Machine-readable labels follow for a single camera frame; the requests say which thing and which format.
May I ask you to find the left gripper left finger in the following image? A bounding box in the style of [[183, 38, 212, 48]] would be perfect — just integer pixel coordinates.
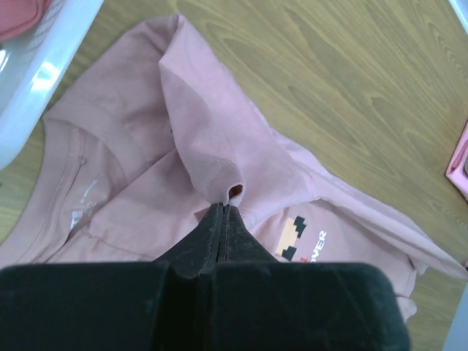
[[1, 204, 223, 350]]

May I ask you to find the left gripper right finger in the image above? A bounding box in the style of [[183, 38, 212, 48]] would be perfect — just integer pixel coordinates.
[[204, 206, 410, 350]]

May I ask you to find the dusty pink graphic t-shirt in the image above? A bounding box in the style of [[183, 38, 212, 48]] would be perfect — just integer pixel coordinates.
[[1, 15, 467, 319]]

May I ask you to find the folded bright pink t-shirt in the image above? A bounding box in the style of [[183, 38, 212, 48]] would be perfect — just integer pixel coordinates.
[[445, 124, 467, 200]]

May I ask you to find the white plastic laundry basket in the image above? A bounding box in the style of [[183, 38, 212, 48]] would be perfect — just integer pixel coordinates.
[[1, 1, 103, 169]]

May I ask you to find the red crumpled t-shirt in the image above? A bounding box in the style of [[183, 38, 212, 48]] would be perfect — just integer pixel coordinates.
[[1, 0, 52, 41]]

